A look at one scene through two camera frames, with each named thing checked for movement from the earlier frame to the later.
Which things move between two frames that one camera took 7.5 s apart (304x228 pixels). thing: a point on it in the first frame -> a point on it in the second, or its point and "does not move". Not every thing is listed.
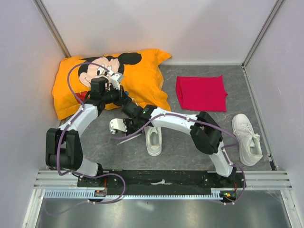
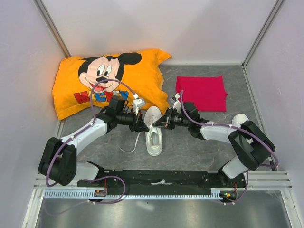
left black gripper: [122, 97] -> [138, 125]
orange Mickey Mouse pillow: [141, 71] does not move
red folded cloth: [201, 93] does not move
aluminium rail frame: [257, 180] does not move
